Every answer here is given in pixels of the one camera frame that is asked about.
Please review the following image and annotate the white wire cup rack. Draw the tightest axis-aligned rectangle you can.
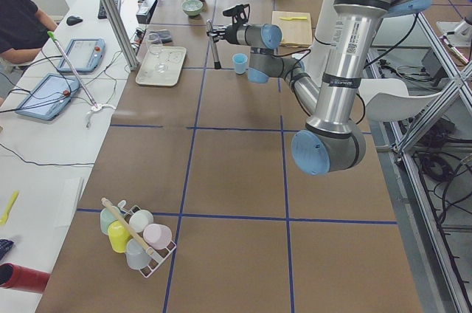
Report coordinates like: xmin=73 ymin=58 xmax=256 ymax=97
xmin=118 ymin=200 xmax=176 ymax=278

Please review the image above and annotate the light blue plastic cup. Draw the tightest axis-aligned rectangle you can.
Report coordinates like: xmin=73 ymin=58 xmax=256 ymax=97
xmin=232 ymin=53 xmax=248 ymax=75

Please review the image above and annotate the cream bear serving tray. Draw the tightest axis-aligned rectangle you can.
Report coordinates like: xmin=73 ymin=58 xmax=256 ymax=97
xmin=136 ymin=47 xmax=187 ymax=87

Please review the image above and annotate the blue teach pendant lower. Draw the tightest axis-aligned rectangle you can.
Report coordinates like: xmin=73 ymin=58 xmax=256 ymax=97
xmin=15 ymin=73 xmax=80 ymax=121

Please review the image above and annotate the yellow cup on rack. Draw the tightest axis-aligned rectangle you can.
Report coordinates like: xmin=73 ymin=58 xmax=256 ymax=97
xmin=108 ymin=221 xmax=132 ymax=253

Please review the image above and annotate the white cup on rack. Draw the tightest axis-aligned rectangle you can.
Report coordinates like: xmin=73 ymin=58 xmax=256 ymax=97
xmin=129 ymin=210 xmax=153 ymax=233

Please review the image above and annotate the red fire extinguisher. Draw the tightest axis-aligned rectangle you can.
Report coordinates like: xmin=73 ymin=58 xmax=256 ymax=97
xmin=1 ymin=263 xmax=50 ymax=294

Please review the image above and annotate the grey folded cloth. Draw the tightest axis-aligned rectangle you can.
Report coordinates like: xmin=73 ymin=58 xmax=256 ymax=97
xmin=155 ymin=30 xmax=173 ymax=44

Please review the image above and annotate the green cup on rack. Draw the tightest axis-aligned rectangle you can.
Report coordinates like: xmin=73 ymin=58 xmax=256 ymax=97
xmin=100 ymin=207 xmax=117 ymax=235

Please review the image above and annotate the green bowl of ice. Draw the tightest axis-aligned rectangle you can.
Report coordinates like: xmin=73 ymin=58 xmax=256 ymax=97
xmin=181 ymin=0 xmax=204 ymax=17

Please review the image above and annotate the bamboo cutting board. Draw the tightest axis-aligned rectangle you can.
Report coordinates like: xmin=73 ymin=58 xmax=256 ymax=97
xmin=271 ymin=11 xmax=313 ymax=47

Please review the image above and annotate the steel muddler black tip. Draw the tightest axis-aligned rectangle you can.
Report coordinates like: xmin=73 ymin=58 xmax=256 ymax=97
xmin=206 ymin=19 xmax=221 ymax=69

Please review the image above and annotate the white plastic chair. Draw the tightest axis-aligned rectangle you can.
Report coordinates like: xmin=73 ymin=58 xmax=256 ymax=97
xmin=358 ymin=78 xmax=442 ymax=122

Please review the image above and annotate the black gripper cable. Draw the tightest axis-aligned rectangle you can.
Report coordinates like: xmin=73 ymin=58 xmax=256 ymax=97
xmin=272 ymin=13 xmax=417 ymax=125

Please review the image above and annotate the person in black shirt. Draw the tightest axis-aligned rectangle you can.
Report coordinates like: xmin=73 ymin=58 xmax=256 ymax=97
xmin=1 ymin=0 xmax=58 ymax=64

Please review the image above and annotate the blue teach pendant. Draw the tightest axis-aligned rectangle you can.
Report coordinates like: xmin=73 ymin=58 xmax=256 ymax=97
xmin=15 ymin=73 xmax=80 ymax=121
xmin=65 ymin=38 xmax=105 ymax=75

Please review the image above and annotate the wooden rack handle rod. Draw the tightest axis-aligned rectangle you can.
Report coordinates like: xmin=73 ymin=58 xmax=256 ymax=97
xmin=101 ymin=197 xmax=156 ymax=256

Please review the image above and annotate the aluminium frame post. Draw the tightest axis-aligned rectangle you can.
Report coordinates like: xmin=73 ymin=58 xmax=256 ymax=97
xmin=100 ymin=0 xmax=139 ymax=71

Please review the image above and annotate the clear wine glass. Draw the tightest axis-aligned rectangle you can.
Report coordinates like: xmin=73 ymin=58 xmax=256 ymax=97
xmin=146 ymin=32 xmax=167 ymax=73

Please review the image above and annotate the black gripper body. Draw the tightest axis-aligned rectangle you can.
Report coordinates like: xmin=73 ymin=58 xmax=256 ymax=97
xmin=217 ymin=4 xmax=250 ymax=43

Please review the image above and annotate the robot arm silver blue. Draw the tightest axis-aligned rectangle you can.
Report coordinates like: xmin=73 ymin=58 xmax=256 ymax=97
xmin=206 ymin=0 xmax=433 ymax=175

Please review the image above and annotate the black computer mouse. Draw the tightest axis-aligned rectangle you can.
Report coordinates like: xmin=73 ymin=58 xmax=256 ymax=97
xmin=66 ymin=16 xmax=83 ymax=26

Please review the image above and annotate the black keyboard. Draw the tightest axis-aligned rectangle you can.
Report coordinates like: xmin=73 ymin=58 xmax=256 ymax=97
xmin=97 ymin=0 xmax=123 ymax=21

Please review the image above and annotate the grey cup on rack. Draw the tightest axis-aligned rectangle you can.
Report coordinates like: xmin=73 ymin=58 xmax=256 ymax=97
xmin=125 ymin=238 xmax=151 ymax=270

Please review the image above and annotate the yellow plastic knife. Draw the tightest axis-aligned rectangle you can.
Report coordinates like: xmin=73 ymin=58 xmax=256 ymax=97
xmin=278 ymin=16 xmax=308 ymax=21

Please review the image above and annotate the pink cup on rack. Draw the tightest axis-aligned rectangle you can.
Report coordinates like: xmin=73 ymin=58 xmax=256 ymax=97
xmin=143 ymin=223 xmax=173 ymax=250

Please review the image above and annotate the blue teach pendant upper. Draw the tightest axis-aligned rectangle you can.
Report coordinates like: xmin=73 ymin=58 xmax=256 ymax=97
xmin=65 ymin=38 xmax=105 ymax=75

